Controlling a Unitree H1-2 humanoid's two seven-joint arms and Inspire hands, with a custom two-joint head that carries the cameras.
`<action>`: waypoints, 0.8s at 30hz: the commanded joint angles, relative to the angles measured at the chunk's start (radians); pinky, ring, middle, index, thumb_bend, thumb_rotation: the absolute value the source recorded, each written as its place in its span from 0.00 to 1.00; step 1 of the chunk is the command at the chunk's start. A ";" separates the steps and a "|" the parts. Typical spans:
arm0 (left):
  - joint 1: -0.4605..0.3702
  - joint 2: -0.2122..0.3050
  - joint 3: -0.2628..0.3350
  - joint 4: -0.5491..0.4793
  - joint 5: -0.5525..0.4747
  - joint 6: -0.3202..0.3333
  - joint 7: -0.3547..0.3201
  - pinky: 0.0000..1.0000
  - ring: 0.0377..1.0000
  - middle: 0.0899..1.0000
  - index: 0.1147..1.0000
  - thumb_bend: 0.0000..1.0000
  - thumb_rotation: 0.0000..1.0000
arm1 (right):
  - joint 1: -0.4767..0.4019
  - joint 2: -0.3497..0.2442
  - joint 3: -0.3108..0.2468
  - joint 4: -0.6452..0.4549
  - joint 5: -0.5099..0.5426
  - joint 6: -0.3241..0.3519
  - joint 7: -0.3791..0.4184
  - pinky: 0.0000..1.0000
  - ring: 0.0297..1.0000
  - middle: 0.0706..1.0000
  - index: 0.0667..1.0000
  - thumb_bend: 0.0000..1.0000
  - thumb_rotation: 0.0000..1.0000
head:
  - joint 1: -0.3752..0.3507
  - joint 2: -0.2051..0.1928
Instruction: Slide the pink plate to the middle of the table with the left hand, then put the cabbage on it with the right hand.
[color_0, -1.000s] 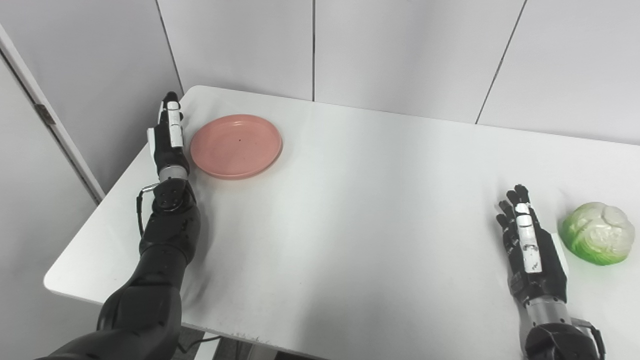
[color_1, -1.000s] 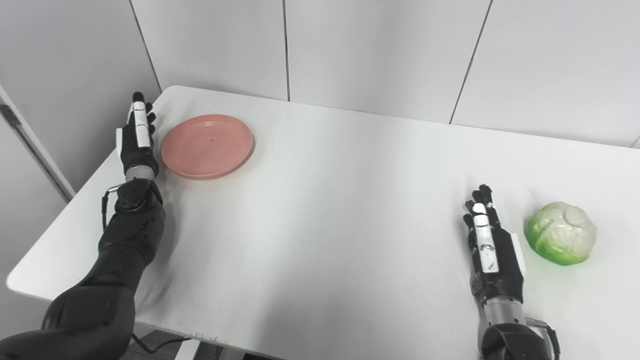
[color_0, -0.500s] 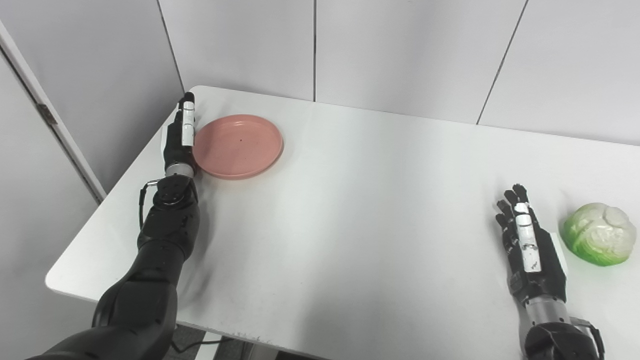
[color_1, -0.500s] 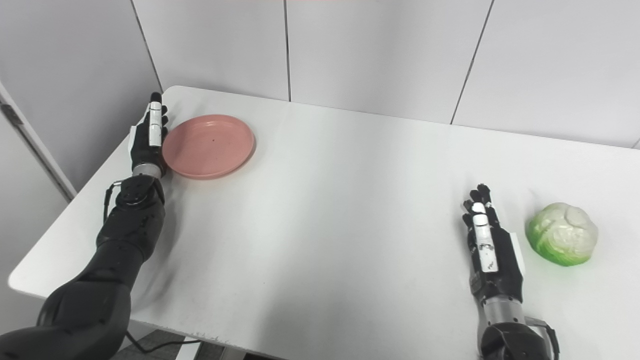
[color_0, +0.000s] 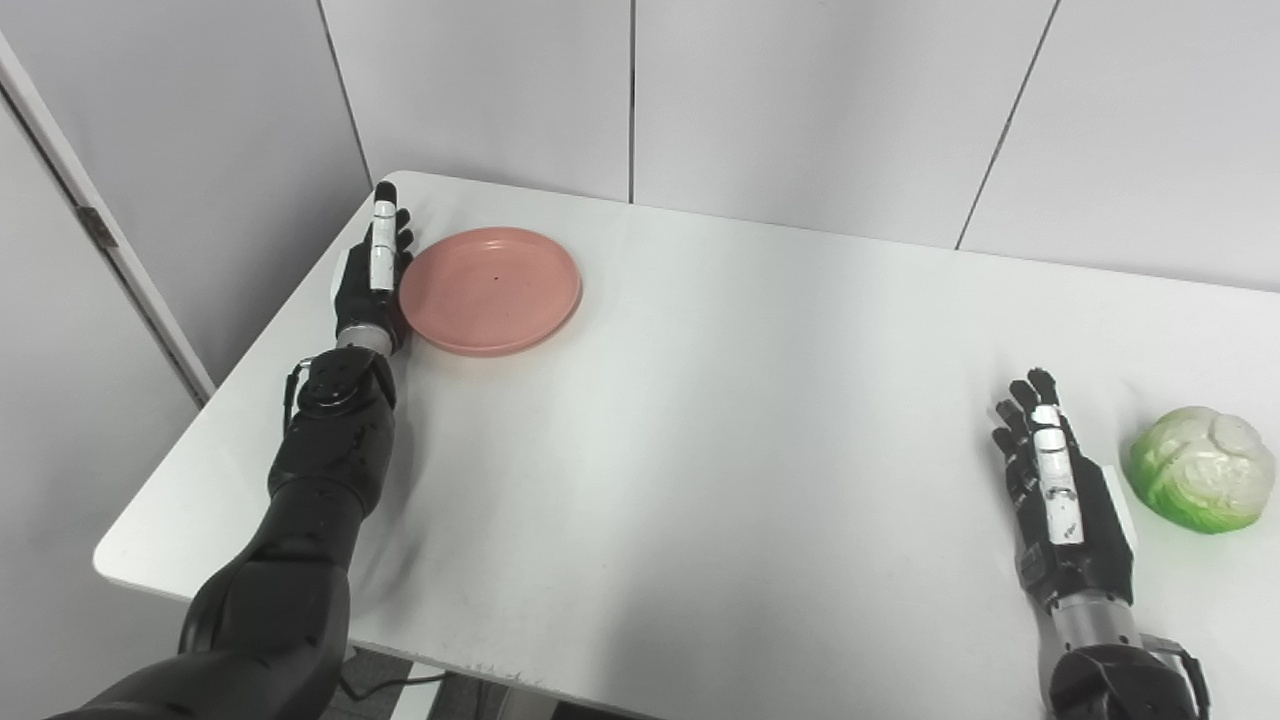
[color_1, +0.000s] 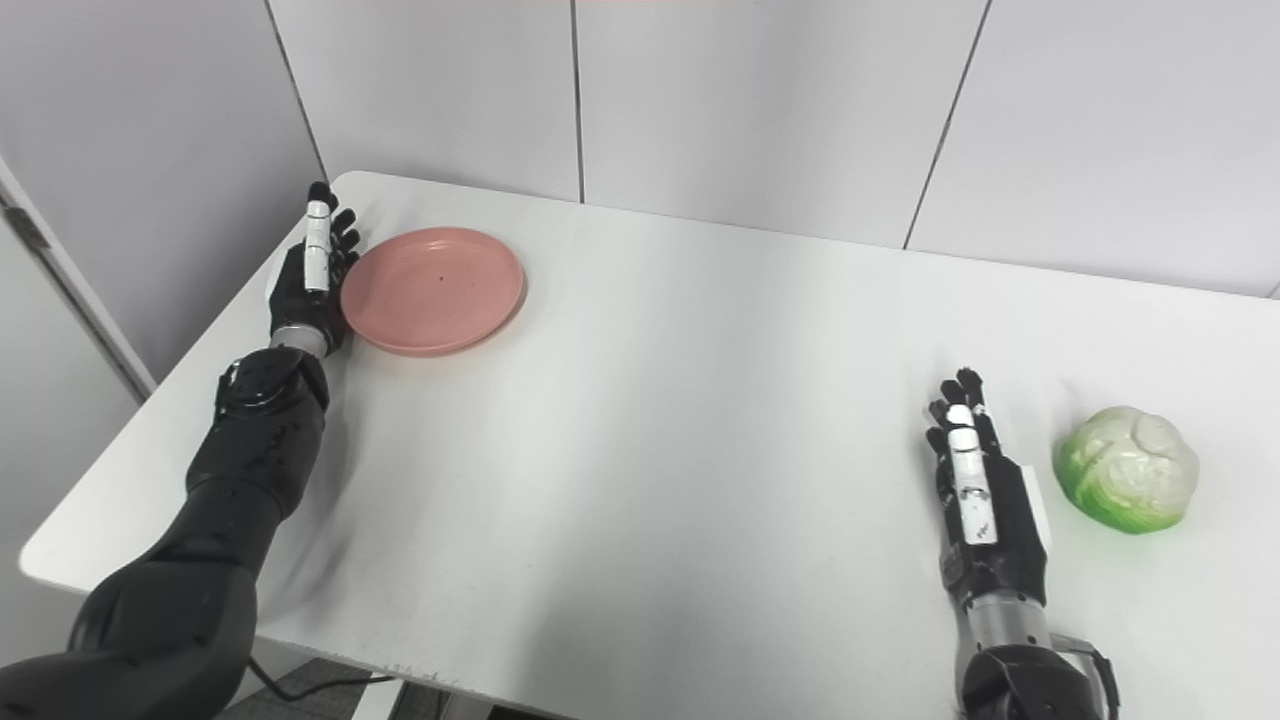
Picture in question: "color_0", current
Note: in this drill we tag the pink round plate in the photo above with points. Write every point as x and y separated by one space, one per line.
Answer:
490 290

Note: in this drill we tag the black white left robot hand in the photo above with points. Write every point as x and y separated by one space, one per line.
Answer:
358 295

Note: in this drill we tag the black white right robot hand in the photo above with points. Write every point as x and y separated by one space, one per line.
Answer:
1095 540

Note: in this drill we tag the green white cabbage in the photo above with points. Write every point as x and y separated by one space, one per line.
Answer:
1200 470

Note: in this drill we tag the metal door hinge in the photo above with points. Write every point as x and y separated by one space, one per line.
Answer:
98 227

